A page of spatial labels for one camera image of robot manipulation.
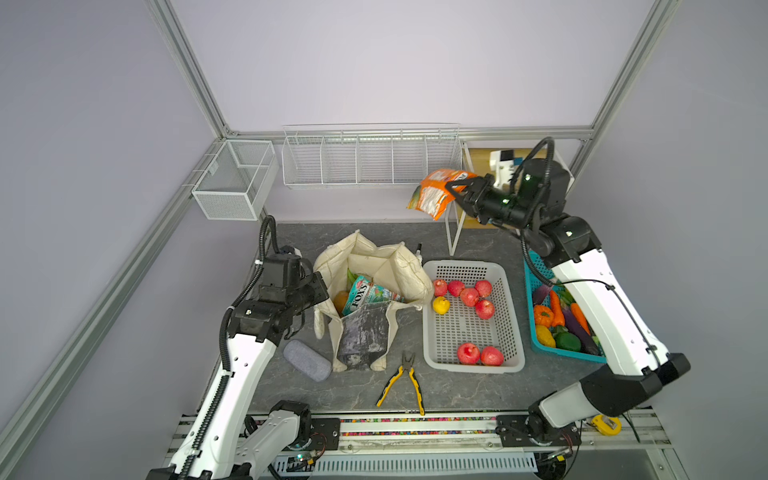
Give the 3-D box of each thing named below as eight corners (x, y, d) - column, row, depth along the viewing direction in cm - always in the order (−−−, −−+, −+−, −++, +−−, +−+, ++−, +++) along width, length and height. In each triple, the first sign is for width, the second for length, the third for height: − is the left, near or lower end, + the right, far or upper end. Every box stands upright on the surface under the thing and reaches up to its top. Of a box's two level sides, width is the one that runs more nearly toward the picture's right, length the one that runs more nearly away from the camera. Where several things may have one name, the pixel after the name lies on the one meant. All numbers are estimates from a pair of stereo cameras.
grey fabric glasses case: (279, 359, 87) (276, 355, 85) (293, 340, 91) (291, 337, 89) (323, 386, 83) (321, 383, 81) (336, 365, 86) (335, 362, 84)
